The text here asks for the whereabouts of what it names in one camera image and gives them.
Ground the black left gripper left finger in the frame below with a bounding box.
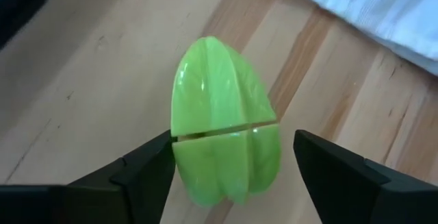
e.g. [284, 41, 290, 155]
[66, 129, 178, 224]

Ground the white checked cloth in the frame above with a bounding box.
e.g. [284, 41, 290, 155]
[290, 0, 438, 77]

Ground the green toy starfruit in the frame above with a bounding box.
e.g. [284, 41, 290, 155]
[170, 35, 282, 208]

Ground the black aluminium rig frame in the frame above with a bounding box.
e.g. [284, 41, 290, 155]
[0, 0, 68, 51]

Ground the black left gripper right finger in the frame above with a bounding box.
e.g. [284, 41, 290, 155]
[293, 129, 438, 224]

